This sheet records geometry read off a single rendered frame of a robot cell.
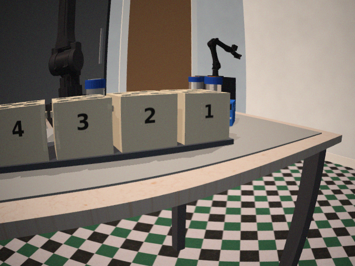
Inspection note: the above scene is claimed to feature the blue sample tube rack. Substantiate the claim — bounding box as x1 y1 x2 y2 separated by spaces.
230 99 235 126

